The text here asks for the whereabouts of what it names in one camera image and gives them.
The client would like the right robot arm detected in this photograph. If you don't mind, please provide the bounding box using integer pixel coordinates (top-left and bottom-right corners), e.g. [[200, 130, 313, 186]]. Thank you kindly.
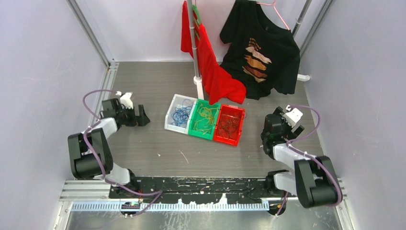
[[260, 105, 344, 208]]

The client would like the metal clothes stand pole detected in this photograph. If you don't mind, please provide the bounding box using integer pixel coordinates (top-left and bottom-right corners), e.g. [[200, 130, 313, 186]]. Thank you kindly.
[[186, 0, 204, 100]]

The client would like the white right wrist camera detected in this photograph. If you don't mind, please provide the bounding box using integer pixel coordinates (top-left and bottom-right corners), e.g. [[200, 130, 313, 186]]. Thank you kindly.
[[282, 105, 303, 127]]

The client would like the green plastic bin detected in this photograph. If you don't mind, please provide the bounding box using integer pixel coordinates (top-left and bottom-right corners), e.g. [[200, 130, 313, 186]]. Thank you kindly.
[[188, 99, 221, 140]]

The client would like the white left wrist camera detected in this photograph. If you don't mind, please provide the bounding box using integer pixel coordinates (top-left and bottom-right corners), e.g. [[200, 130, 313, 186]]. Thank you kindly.
[[119, 92, 134, 109]]

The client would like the red t-shirt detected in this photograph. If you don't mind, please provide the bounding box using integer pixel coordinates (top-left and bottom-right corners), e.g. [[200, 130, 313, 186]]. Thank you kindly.
[[180, 0, 248, 105]]

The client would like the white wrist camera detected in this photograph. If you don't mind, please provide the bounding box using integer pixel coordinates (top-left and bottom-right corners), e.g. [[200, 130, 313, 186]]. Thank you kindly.
[[282, 105, 303, 127], [119, 92, 134, 109]]

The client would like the blue cable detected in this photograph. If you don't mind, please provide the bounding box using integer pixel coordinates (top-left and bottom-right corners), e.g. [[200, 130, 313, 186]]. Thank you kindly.
[[171, 99, 195, 128]]

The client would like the yellow cable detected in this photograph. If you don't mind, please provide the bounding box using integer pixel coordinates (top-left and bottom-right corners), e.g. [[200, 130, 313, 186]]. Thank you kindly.
[[193, 103, 220, 132]]

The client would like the pink clothes hanger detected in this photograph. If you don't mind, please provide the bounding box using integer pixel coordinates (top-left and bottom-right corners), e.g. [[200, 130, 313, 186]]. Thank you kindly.
[[257, 0, 290, 31]]

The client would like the brown cable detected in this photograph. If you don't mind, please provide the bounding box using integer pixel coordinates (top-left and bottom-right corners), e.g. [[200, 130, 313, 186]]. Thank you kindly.
[[217, 109, 243, 140]]

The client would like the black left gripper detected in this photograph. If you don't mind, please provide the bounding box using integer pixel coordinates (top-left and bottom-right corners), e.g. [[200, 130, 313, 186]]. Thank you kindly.
[[117, 104, 150, 127]]

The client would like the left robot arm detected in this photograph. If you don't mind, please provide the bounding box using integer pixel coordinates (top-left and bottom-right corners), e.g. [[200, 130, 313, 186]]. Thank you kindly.
[[68, 98, 150, 198]]

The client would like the white plastic bin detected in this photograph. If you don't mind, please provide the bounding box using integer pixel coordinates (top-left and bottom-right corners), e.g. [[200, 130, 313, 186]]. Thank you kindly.
[[164, 94, 198, 135]]

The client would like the red plastic bin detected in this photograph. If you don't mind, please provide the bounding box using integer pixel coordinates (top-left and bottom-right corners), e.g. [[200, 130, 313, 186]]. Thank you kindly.
[[213, 104, 246, 146]]

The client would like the green clothes hanger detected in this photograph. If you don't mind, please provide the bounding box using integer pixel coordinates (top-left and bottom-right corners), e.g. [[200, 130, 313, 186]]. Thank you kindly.
[[192, 5, 202, 40]]

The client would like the black printed t-shirt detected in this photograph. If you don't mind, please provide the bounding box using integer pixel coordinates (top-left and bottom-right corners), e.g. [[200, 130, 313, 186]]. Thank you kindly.
[[219, 0, 300, 100]]

